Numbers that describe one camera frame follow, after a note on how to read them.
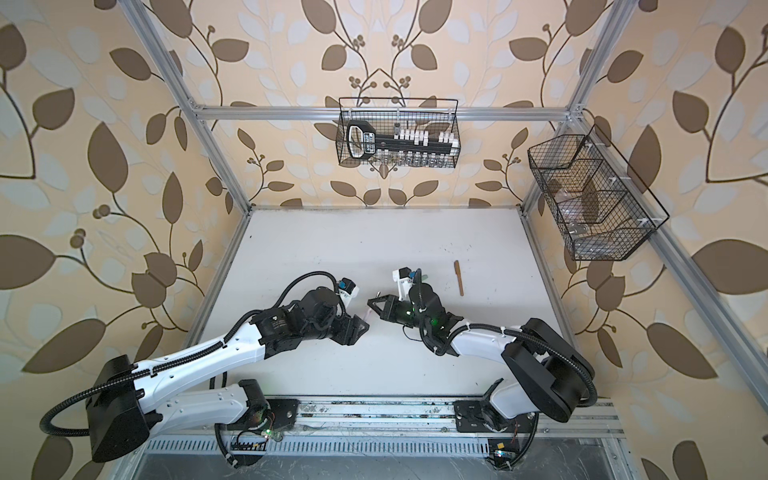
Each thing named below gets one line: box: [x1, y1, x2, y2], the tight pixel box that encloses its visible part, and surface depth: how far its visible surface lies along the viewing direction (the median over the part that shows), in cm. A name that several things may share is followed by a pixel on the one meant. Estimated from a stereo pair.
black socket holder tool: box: [347, 120, 459, 167], surface depth 86 cm
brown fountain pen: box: [454, 260, 464, 296], surface depth 104 cm
